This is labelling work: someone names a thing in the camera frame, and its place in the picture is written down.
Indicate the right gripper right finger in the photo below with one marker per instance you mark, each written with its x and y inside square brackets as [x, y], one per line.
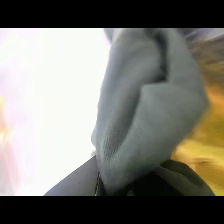
[181, 181]

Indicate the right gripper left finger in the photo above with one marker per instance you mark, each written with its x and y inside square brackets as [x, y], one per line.
[78, 181]

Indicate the grey garment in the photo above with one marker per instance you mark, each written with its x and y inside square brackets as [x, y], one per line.
[150, 110]

